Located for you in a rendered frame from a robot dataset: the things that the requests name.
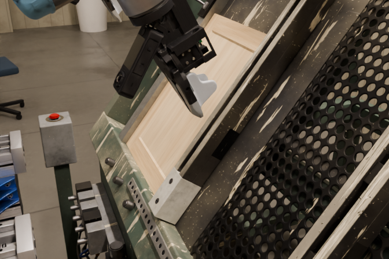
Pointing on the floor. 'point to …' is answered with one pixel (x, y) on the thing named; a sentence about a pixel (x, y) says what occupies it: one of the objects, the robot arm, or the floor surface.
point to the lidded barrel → (91, 13)
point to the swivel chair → (8, 67)
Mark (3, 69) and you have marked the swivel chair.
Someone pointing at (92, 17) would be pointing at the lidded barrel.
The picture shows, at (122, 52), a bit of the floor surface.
